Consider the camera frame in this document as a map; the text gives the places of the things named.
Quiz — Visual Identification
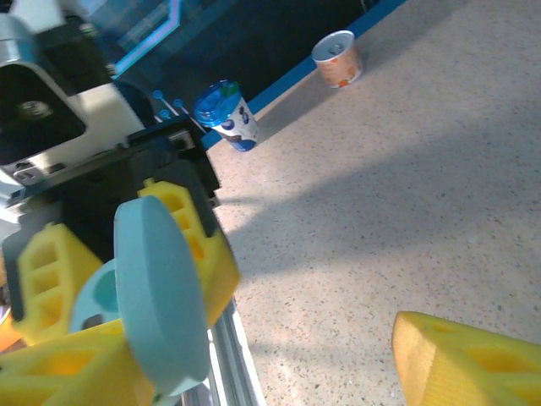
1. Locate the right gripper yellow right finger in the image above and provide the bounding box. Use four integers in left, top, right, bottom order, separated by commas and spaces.
391, 311, 541, 406

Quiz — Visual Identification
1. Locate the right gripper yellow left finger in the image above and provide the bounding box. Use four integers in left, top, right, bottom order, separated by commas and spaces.
0, 319, 156, 406

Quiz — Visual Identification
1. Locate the mint green earbud case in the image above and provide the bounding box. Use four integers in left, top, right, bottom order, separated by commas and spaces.
69, 196, 212, 397

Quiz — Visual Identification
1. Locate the orange tin can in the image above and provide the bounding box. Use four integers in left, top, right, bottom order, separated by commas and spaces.
311, 29, 363, 90

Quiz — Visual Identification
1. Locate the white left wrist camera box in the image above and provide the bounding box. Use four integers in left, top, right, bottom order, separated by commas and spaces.
0, 12, 147, 187

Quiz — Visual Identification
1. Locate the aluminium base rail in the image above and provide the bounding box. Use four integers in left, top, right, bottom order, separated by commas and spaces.
181, 295, 265, 406

